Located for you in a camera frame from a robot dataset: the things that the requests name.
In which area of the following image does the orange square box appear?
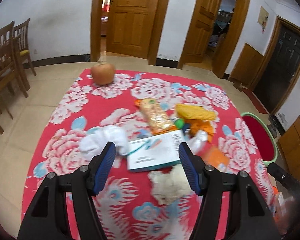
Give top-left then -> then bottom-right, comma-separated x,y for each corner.
202,146 -> 230,172

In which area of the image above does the white tissue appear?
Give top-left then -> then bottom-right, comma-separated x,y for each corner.
79,125 -> 129,160

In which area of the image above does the beige paper ball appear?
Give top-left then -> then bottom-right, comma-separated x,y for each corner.
148,164 -> 192,205

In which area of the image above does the orange plastic wrapper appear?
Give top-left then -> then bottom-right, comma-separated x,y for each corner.
185,119 -> 215,143

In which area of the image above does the white medicine box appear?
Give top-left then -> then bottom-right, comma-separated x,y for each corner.
127,130 -> 185,172

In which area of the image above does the green red trash bin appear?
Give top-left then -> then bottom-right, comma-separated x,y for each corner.
241,112 -> 279,167

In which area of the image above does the wooden cabinet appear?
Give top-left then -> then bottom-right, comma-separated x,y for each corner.
277,116 -> 300,181

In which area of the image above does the red door mat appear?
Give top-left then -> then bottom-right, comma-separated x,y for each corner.
242,88 -> 268,114

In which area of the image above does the clear plastic bag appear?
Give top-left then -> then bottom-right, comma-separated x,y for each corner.
187,130 -> 208,155

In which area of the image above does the red floral tablecloth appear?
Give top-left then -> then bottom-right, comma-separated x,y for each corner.
22,70 -> 274,239

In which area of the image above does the dark right doorway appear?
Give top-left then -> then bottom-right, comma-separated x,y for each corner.
249,17 -> 300,115

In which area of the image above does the green blue toy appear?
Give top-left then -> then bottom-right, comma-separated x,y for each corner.
174,118 -> 190,133

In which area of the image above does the orange cracker packet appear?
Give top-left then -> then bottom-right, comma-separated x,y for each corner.
135,98 -> 178,135

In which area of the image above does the reddish apple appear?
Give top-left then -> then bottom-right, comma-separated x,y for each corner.
90,63 -> 116,86

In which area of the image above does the near wooden chair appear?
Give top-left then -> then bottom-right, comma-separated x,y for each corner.
0,21 -> 30,134

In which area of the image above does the wooden chair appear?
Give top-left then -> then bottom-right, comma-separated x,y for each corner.
13,18 -> 37,76
0,21 -> 30,134

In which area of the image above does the far wooden chair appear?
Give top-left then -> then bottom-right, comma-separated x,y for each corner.
13,18 -> 37,76

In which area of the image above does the middle wooden door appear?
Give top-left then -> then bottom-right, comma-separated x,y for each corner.
181,0 -> 221,63

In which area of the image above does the wooden door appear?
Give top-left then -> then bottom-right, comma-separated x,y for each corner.
181,0 -> 221,63
107,0 -> 159,59

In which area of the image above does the left wooden door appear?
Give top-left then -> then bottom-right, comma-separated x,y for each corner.
107,0 -> 159,59

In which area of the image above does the low wooden wall panel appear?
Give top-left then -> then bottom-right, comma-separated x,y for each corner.
229,43 -> 264,87

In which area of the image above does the wall calendar poster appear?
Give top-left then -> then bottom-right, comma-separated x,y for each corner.
257,6 -> 269,33

